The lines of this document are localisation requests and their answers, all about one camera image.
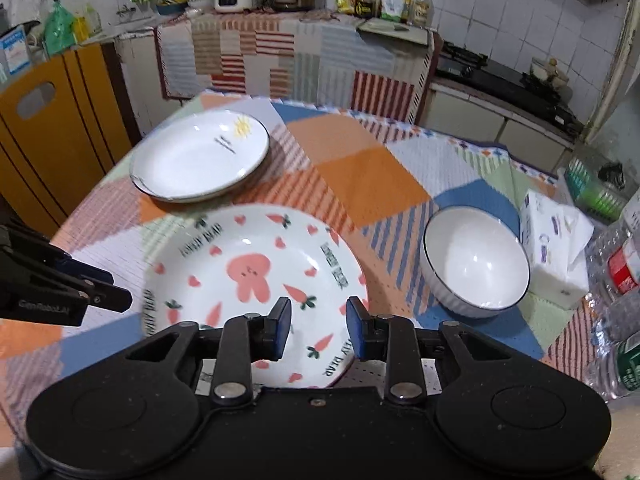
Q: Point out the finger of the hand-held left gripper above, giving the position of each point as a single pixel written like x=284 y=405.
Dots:
x=110 y=300
x=85 y=270

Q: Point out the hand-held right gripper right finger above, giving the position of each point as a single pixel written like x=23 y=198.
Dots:
x=356 y=330

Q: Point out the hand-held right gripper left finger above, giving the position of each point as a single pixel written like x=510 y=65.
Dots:
x=284 y=327

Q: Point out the rabbit and carrot print plate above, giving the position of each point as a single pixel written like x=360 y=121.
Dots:
x=250 y=260

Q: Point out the white bowl with dark rim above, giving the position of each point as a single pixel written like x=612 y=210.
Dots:
x=472 y=265

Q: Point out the wooden chair back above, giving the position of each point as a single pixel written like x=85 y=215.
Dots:
x=60 y=130

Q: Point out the white plate with sun print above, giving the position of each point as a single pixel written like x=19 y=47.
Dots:
x=195 y=160

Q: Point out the white tissue pack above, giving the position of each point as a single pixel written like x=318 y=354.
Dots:
x=550 y=250

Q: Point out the blue and white box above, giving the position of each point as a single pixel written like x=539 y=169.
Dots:
x=15 y=50

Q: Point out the white cabinet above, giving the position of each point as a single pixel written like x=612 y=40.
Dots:
x=495 y=130

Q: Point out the green plastic bag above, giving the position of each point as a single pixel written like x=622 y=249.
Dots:
x=59 y=27

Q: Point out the yellow detergent bottle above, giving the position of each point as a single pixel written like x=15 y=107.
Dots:
x=89 y=21

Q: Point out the green label plastic bottle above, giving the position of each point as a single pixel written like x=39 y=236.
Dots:
x=625 y=365

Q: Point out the striped patchwork counter cloth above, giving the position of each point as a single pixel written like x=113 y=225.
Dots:
x=300 y=55

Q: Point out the red label plastic bottle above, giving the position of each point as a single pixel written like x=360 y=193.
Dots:
x=622 y=265

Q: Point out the blue bowl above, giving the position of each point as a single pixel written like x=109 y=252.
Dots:
x=172 y=6

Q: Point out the green plastic basket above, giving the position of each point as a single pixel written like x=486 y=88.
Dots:
x=597 y=190

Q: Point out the black gas stove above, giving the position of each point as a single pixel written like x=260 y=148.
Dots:
x=505 y=80

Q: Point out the cutting board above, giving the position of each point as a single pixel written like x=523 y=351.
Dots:
x=395 y=30

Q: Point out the yellow oil bottle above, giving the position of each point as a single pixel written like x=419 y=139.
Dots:
x=424 y=7
x=406 y=2

